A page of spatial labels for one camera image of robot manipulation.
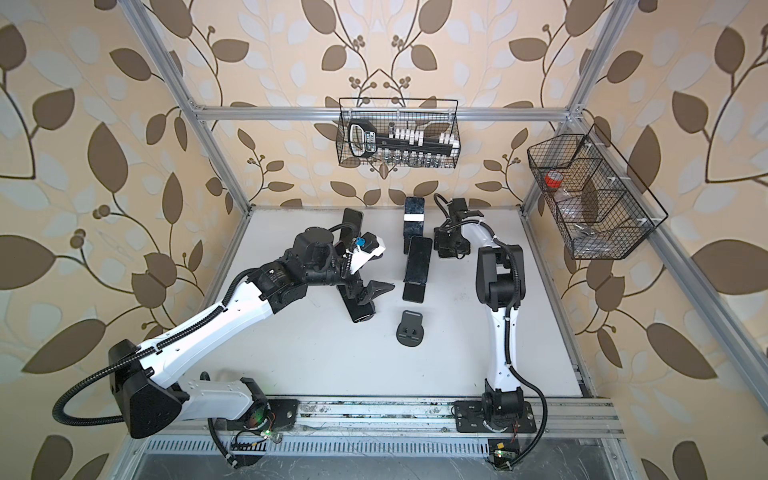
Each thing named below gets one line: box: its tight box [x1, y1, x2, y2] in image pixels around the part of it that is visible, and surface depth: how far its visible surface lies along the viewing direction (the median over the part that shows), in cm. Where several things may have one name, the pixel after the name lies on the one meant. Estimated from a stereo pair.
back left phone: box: [340, 208, 363, 241], surface depth 101 cm
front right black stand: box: [396, 310, 425, 347], surface depth 85 cm
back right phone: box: [403, 196, 425, 240], surface depth 104 cm
